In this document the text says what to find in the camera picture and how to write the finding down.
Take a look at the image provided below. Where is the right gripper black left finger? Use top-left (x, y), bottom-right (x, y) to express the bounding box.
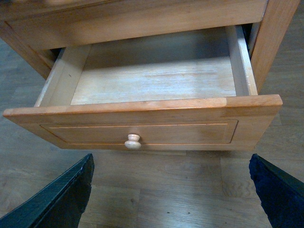
top-left (0, 154), bottom-right (95, 228)

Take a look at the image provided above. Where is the wooden drawer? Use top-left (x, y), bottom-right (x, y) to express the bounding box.
top-left (3, 26), bottom-right (283, 151)

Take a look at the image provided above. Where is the round wooden drawer knob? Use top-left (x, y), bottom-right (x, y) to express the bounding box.
top-left (124, 134), bottom-right (141, 150)

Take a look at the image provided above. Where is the wooden nightstand cabinet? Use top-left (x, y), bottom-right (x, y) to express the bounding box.
top-left (0, 0), bottom-right (299, 90)

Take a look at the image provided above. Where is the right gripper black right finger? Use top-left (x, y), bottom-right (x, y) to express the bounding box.
top-left (249, 154), bottom-right (304, 228)

